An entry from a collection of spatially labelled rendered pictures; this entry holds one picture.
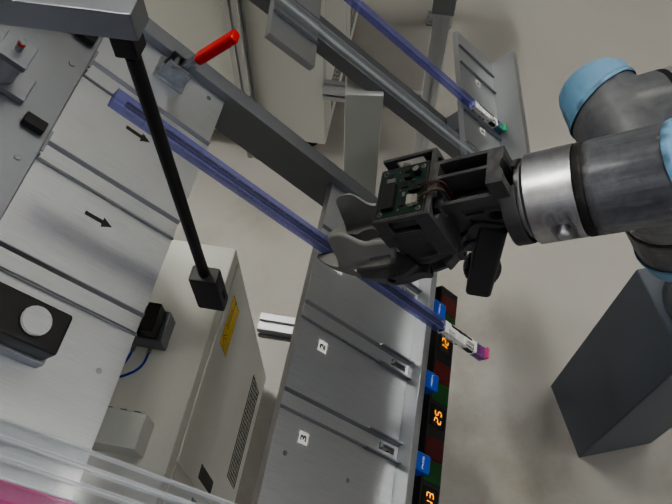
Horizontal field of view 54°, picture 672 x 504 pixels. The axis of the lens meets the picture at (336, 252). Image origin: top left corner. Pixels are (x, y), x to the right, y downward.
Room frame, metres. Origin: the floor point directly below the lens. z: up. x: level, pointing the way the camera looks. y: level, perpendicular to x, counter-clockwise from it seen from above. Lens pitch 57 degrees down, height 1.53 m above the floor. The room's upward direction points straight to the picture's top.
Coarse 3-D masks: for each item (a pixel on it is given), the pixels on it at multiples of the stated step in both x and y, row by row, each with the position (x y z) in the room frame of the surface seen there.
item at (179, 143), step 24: (120, 96) 0.39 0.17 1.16; (144, 120) 0.38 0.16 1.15; (192, 144) 0.38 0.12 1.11; (216, 168) 0.37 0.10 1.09; (240, 192) 0.37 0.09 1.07; (264, 192) 0.37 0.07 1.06; (288, 216) 0.36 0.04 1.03; (312, 240) 0.35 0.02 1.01; (384, 288) 0.34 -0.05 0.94; (408, 312) 0.33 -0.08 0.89; (432, 312) 0.34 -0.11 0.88; (480, 360) 0.32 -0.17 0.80
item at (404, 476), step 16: (432, 288) 0.46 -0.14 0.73; (432, 304) 0.43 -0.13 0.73; (416, 320) 0.41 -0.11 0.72; (416, 336) 0.39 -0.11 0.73; (416, 352) 0.36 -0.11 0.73; (416, 368) 0.34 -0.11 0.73; (416, 384) 0.32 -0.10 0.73; (416, 400) 0.29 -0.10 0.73; (416, 416) 0.27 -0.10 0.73; (400, 432) 0.26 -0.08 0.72; (416, 432) 0.25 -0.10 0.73; (384, 448) 0.24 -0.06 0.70; (400, 448) 0.24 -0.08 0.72; (416, 448) 0.23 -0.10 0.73; (400, 464) 0.22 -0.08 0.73; (400, 480) 0.20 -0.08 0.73; (400, 496) 0.18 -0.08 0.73
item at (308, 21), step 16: (272, 0) 0.67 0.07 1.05; (288, 0) 0.67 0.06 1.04; (304, 16) 0.67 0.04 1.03; (320, 32) 0.67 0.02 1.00; (336, 48) 0.67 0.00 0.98; (352, 48) 0.68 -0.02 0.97; (352, 64) 0.66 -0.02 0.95; (368, 64) 0.67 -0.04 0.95; (384, 80) 0.66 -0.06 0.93; (400, 96) 0.66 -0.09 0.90; (416, 112) 0.66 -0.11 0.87; (448, 128) 0.67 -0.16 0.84; (464, 144) 0.66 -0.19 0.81
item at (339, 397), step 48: (336, 192) 0.54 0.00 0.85; (336, 288) 0.41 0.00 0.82; (336, 336) 0.34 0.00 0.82; (384, 336) 0.37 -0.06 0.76; (288, 384) 0.27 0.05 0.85; (336, 384) 0.29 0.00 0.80; (384, 384) 0.31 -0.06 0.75; (288, 432) 0.22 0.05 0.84; (336, 432) 0.23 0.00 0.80; (384, 432) 0.25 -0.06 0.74; (288, 480) 0.17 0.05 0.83; (336, 480) 0.18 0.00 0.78; (384, 480) 0.20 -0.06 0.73
